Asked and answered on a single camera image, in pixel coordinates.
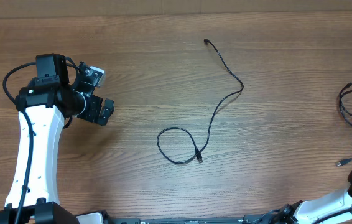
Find black usb cables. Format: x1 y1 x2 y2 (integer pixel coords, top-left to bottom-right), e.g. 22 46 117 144
156 38 245 165

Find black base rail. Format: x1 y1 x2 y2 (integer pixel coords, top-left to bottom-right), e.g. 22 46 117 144
76 210 331 224

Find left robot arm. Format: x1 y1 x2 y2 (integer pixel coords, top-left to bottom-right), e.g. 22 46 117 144
0 54 114 224

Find cardboard back wall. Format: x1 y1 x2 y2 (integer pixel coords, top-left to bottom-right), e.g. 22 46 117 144
0 0 352 19

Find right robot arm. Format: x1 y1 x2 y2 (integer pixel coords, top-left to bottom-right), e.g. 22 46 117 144
270 171 352 224

